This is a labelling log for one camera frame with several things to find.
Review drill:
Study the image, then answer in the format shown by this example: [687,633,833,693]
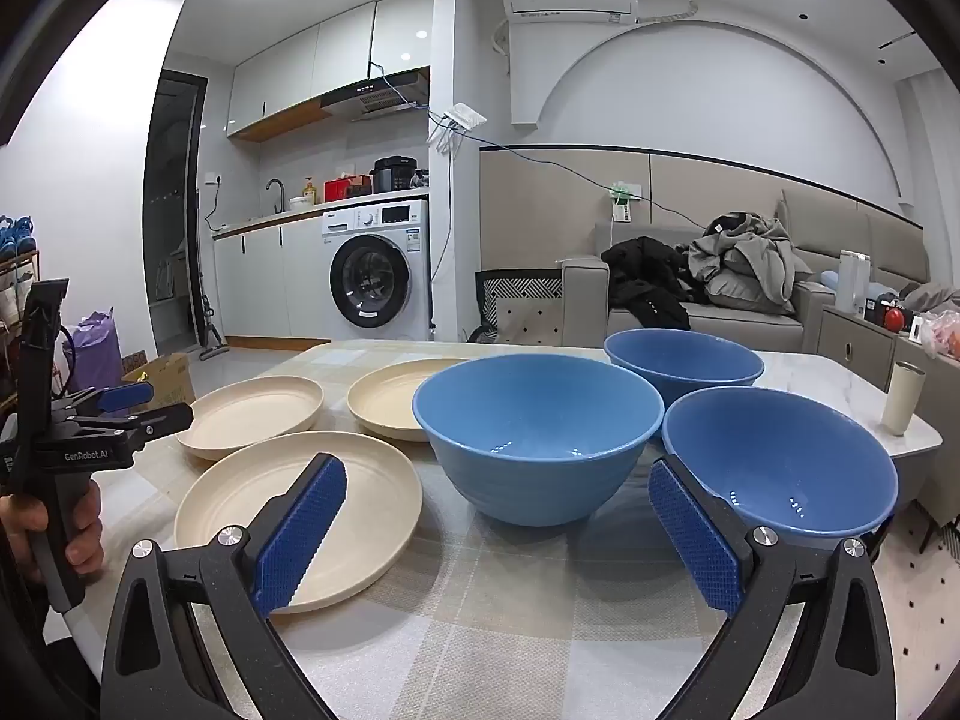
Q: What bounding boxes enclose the upright vacuum cleaner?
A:
[196,217,233,359]

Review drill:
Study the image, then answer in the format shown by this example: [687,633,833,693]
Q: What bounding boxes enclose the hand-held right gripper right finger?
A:
[647,454,901,720]

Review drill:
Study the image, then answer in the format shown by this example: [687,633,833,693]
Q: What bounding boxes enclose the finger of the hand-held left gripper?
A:
[52,381,155,422]
[71,402,195,451]

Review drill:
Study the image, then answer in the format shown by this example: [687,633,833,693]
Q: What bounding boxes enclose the black pressure cooker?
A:
[372,156,419,194]

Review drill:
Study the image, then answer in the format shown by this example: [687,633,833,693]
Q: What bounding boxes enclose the grey sofa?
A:
[561,187,960,353]

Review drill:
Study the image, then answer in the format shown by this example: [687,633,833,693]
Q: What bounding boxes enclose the blue bowl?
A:
[661,388,899,541]
[604,328,764,440]
[412,354,666,527]

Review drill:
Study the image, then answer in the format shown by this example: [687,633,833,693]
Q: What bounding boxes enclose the purple bag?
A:
[61,307,123,391]

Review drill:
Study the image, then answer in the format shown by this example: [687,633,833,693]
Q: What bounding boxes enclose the person's left hand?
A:
[0,480,104,584]

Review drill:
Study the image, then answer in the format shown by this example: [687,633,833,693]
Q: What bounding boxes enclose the grey clothes pile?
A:
[679,211,815,316]

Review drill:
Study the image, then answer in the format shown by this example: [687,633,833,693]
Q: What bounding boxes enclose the grey blanket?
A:
[900,281,960,316]

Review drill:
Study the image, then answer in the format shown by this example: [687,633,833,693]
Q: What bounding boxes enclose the white air conditioner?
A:
[502,0,638,23]

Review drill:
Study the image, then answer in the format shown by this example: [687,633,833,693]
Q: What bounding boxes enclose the black jacket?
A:
[601,236,695,331]

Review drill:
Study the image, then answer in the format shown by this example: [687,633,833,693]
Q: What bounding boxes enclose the range hood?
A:
[321,66,431,123]

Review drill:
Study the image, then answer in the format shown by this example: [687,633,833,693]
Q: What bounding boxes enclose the marble coffee table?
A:
[757,351,944,533]

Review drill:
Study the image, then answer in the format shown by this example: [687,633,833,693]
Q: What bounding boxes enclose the patterned cushion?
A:
[475,268,567,346]

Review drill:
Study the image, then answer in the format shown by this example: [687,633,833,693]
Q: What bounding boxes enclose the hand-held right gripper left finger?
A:
[100,452,350,720]

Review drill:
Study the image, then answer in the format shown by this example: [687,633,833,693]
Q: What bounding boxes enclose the cream tumbler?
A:
[881,360,927,436]

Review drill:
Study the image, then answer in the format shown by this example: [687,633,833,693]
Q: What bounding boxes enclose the cardboard box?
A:
[120,352,197,413]

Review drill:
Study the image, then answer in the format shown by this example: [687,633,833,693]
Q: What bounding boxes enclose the white upper cabinets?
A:
[225,0,436,143]

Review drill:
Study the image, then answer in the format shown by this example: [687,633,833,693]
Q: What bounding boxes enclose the shoe rack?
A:
[0,240,42,406]

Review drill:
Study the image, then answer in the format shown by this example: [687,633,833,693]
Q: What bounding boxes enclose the white base cabinets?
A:
[212,202,335,342]

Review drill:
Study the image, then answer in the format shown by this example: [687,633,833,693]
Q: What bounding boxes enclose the white washing machine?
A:
[324,199,434,342]

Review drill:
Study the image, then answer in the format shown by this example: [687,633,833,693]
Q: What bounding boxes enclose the checkered tablecloth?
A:
[71,340,886,720]

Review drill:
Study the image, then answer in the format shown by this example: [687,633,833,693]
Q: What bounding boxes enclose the white router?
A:
[429,101,486,155]

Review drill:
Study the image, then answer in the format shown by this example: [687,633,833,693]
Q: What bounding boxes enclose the beige plate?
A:
[177,375,325,462]
[346,358,473,442]
[174,431,423,614]

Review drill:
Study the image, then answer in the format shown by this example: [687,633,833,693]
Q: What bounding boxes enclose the white kettle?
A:
[835,250,872,314]

